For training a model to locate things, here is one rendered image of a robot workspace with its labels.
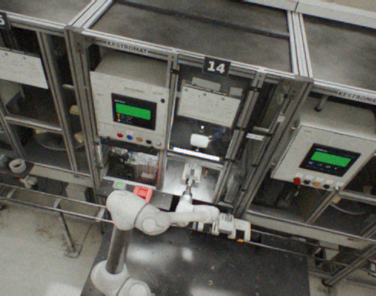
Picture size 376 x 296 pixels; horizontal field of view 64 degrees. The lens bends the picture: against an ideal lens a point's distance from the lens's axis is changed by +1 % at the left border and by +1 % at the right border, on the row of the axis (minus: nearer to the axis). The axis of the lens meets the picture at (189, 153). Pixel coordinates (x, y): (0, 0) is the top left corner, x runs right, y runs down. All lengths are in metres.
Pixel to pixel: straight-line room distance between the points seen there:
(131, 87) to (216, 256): 1.35
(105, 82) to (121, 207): 0.65
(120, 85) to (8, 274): 2.06
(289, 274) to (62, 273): 1.88
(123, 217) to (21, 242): 1.84
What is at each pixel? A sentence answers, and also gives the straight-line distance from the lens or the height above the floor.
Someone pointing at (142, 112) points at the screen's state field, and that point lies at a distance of 1.67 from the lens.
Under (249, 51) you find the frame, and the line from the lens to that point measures 1.64.
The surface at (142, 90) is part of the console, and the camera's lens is 1.60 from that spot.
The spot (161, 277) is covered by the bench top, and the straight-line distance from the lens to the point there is 2.20.
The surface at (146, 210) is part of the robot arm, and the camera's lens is 1.47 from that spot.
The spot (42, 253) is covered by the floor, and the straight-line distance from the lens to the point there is 3.12.
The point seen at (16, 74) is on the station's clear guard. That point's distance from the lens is 1.96.
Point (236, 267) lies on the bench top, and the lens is 2.31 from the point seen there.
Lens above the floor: 2.75
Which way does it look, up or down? 48 degrees down
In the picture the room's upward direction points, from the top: 11 degrees clockwise
